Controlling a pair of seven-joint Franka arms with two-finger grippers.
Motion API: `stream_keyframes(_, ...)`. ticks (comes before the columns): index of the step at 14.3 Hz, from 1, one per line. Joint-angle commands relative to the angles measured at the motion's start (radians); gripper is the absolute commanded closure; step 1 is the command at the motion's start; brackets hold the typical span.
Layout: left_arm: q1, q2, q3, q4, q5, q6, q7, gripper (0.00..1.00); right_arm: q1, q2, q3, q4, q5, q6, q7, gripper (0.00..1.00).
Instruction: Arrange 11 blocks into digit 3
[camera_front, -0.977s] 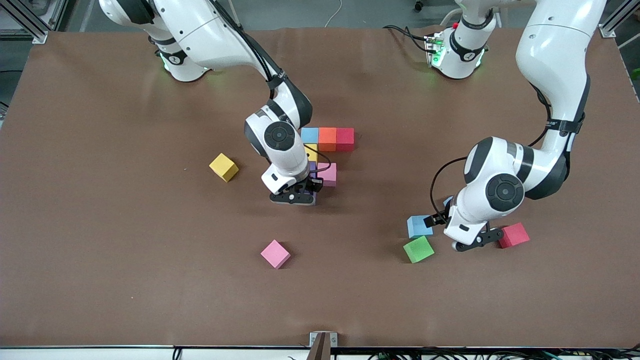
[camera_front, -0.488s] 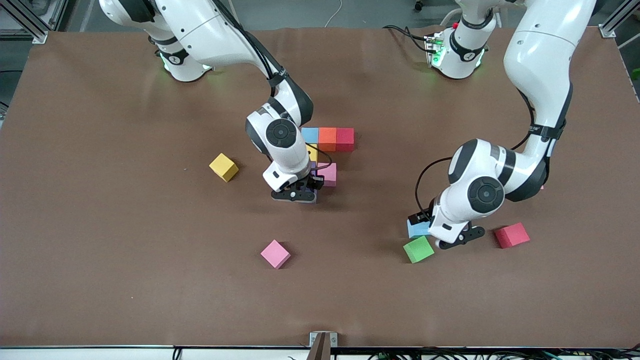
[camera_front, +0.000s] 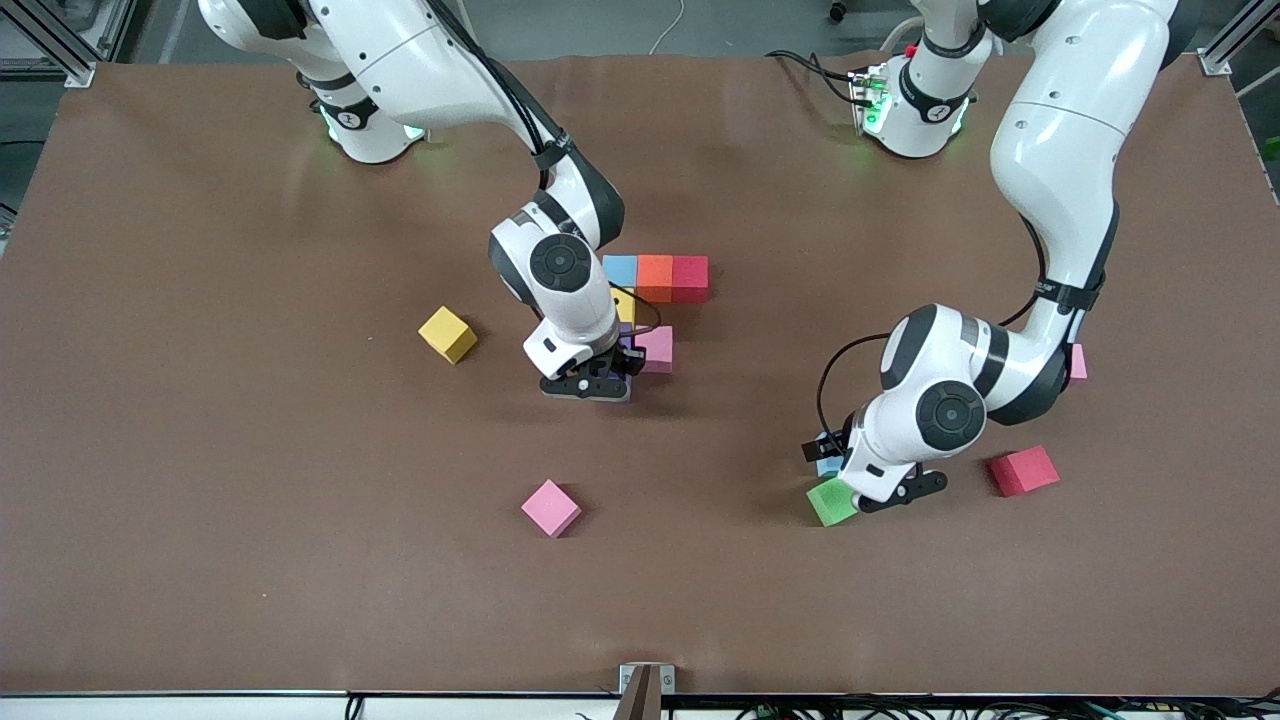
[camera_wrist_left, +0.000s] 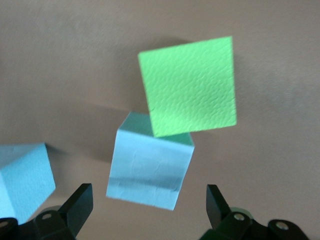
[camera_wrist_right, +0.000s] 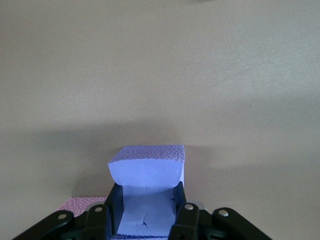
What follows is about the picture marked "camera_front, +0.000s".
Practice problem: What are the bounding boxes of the white floor cable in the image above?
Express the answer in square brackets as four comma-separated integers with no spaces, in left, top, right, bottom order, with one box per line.
[650,0,687,56]

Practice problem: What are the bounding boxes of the aluminium frame post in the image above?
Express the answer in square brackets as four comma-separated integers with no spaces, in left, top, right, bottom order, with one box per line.
[1197,0,1280,76]
[0,0,136,89]

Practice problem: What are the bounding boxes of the black arm base cables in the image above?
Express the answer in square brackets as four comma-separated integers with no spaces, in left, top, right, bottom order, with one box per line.
[765,48,863,106]

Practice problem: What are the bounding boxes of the red foam cube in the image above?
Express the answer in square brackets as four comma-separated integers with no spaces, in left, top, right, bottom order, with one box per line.
[988,444,1062,499]
[671,255,711,304]

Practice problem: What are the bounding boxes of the brown table cover mat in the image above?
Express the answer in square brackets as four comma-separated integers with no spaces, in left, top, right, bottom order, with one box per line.
[0,55,1280,698]

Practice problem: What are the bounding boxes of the green foam cube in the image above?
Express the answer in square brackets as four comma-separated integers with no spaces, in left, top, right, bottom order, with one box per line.
[806,477,861,528]

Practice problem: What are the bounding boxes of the metal table edge bracket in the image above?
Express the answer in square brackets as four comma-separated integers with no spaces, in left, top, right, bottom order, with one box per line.
[615,663,676,720]

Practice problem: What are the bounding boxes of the orange foam cube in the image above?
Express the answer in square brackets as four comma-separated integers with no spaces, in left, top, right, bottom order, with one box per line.
[637,254,674,304]

